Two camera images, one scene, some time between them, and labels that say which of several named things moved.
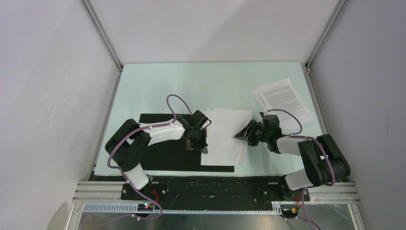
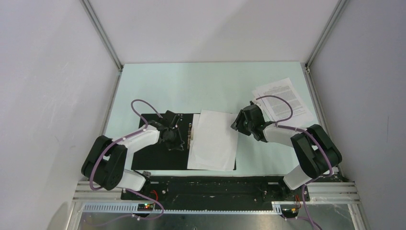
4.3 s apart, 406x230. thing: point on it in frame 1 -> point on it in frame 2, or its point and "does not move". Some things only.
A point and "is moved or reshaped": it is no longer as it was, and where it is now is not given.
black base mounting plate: (215, 190) does not move
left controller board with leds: (145, 207) does not move
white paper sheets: (223, 148) is moved or reshaped
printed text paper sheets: (281, 98) does not move
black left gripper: (202, 145) -> (176, 145)
